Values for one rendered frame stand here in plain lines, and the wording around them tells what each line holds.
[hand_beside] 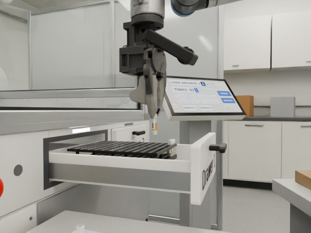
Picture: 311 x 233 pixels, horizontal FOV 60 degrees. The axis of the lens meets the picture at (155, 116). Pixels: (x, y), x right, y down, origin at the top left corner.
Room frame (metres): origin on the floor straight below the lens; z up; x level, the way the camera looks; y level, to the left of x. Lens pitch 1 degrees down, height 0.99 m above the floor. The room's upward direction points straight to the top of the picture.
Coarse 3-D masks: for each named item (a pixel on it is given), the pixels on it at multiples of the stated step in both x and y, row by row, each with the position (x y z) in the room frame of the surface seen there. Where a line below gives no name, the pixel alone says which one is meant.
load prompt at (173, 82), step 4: (168, 80) 1.60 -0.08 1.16; (172, 80) 1.61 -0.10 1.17; (176, 80) 1.62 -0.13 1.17; (180, 80) 1.63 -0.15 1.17; (184, 80) 1.65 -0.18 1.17; (188, 80) 1.66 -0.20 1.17; (192, 80) 1.68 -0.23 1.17; (196, 80) 1.69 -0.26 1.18; (172, 84) 1.58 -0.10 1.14; (176, 84) 1.60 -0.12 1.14; (180, 84) 1.61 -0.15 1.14; (184, 84) 1.62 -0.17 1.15; (188, 84) 1.64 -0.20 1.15; (192, 84) 1.65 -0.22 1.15; (196, 84) 1.66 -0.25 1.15; (200, 84) 1.68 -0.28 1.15; (204, 84) 1.69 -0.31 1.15; (208, 84) 1.71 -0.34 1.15
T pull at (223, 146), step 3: (213, 144) 0.62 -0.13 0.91; (216, 144) 0.62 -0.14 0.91; (222, 144) 0.61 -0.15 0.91; (225, 144) 0.62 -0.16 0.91; (210, 147) 0.60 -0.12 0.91; (213, 147) 0.60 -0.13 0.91; (216, 147) 0.60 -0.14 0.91; (219, 147) 0.58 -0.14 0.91; (222, 147) 0.57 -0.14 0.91; (225, 147) 0.59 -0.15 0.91; (210, 150) 0.60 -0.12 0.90; (213, 150) 0.60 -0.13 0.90; (216, 150) 0.60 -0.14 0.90; (219, 150) 0.57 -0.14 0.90; (222, 150) 0.57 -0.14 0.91; (225, 150) 0.59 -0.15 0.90
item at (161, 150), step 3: (174, 144) 0.71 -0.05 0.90; (162, 147) 0.65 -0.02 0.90; (165, 147) 0.65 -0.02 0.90; (168, 147) 0.65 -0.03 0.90; (171, 147) 0.67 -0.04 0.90; (156, 150) 0.60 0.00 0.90; (159, 150) 0.60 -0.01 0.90; (162, 150) 0.60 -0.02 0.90; (165, 150) 0.62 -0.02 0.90; (150, 153) 0.57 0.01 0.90; (153, 153) 0.56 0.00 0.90; (156, 153) 0.56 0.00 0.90; (159, 153) 0.57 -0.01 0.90
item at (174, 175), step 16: (80, 144) 0.75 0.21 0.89; (64, 160) 0.59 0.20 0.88; (80, 160) 0.57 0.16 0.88; (96, 160) 0.56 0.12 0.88; (112, 160) 0.55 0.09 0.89; (128, 160) 0.54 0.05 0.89; (144, 160) 0.53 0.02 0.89; (160, 160) 0.52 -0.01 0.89; (176, 160) 0.51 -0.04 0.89; (64, 176) 0.58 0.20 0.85; (80, 176) 0.57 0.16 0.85; (96, 176) 0.56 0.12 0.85; (112, 176) 0.55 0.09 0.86; (128, 176) 0.54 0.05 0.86; (144, 176) 0.53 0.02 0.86; (160, 176) 0.52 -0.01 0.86; (176, 176) 0.51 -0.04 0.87
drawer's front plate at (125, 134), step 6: (132, 126) 1.03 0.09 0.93; (138, 126) 1.06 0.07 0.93; (144, 126) 1.13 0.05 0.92; (114, 132) 0.88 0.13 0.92; (120, 132) 0.91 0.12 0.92; (126, 132) 0.95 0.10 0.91; (114, 138) 0.88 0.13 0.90; (120, 138) 0.91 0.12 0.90; (126, 138) 0.95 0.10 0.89; (132, 138) 1.01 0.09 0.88; (138, 138) 1.06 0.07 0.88; (144, 138) 1.13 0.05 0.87
